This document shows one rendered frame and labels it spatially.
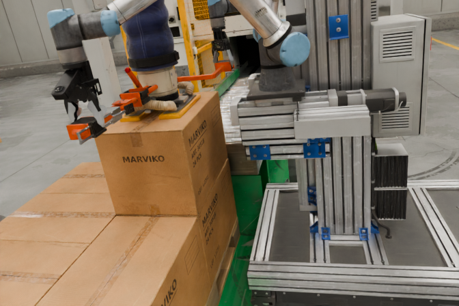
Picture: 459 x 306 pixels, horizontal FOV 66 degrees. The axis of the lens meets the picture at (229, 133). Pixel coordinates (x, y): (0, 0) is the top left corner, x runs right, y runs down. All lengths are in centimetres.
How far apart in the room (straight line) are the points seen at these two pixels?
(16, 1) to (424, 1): 1236
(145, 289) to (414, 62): 129
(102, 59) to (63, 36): 196
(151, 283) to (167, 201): 41
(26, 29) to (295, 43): 1324
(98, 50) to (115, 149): 165
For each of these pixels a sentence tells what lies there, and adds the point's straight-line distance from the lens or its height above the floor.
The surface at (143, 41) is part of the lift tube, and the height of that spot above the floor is 128.
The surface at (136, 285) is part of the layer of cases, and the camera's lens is 132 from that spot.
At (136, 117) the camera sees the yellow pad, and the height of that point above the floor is 96.
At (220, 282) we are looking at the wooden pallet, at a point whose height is 2.
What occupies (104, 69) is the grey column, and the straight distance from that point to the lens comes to 312.
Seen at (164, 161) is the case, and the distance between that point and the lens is 149.
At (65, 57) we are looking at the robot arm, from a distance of 117.
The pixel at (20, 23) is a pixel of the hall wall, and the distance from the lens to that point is 1428.
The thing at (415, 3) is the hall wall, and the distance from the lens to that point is 1109.
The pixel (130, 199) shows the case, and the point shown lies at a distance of 166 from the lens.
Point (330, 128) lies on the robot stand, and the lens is 132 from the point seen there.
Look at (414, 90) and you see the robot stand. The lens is 161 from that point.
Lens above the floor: 138
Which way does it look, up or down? 20 degrees down
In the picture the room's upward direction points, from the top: 8 degrees counter-clockwise
